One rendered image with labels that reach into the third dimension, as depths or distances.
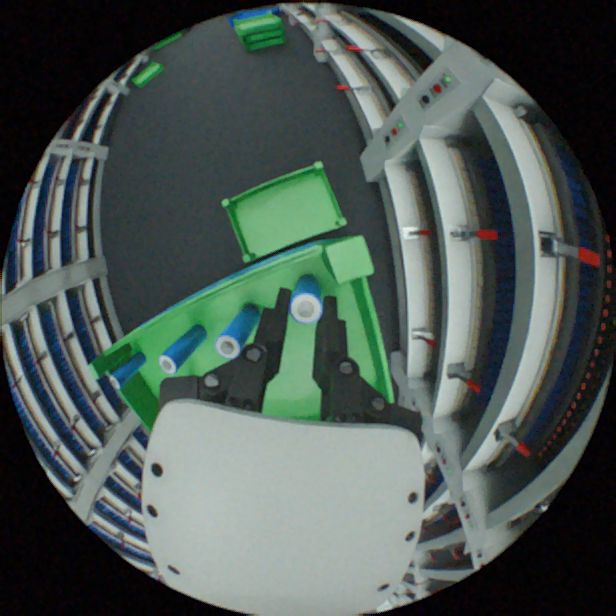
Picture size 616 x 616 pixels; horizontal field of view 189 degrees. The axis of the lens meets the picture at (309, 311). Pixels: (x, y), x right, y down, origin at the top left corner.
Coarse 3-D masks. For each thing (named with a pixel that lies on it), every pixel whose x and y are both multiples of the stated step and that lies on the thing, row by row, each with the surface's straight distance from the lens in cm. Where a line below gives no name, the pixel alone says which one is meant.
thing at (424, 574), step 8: (464, 560) 111; (448, 568) 114; (456, 568) 104; (464, 568) 95; (472, 568) 86; (424, 576) 109; (432, 576) 98; (440, 576) 89; (448, 576) 82; (456, 576) 76; (464, 576) 70
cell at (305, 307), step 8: (304, 280) 15; (312, 280) 15; (296, 288) 13; (304, 288) 12; (312, 288) 13; (296, 296) 11; (304, 296) 11; (312, 296) 11; (320, 296) 13; (296, 304) 12; (304, 304) 11; (312, 304) 11; (320, 304) 12; (296, 312) 12; (304, 312) 11; (312, 312) 11; (320, 312) 12; (296, 320) 12; (304, 320) 12; (312, 320) 12
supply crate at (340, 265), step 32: (288, 256) 13; (320, 256) 18; (352, 256) 10; (224, 288) 14; (256, 288) 18; (320, 288) 18; (352, 288) 18; (160, 320) 17; (192, 320) 22; (224, 320) 20; (288, 320) 19; (352, 320) 19; (128, 352) 30; (160, 352) 27; (288, 352) 20; (352, 352) 21; (384, 352) 15; (128, 384) 31; (288, 384) 22; (384, 384) 18; (288, 416) 26
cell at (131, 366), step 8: (128, 360) 28; (136, 360) 28; (144, 360) 29; (120, 368) 27; (128, 368) 27; (136, 368) 28; (112, 376) 26; (120, 376) 26; (128, 376) 27; (120, 384) 26
